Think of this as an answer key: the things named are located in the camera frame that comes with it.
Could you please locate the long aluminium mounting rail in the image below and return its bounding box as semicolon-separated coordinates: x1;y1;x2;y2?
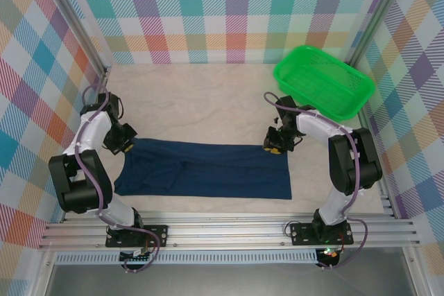
37;209;420;250

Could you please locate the green plastic mesh basket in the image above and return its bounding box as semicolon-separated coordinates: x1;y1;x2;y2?
273;45;377;125

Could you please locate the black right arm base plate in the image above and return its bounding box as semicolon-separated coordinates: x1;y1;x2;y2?
290;222;354;246

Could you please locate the navy blue t-shirt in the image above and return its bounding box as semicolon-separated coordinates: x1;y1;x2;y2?
113;137;293;200

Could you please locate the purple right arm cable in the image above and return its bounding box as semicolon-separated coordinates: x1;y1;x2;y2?
263;92;369;271

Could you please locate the white slotted cable duct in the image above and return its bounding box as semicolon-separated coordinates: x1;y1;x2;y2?
55;249;318;265

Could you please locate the aluminium frame post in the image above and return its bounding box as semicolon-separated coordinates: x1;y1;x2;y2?
40;0;112;76
348;0;412;67

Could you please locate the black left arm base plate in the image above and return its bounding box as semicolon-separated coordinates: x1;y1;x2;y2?
105;225;169;248

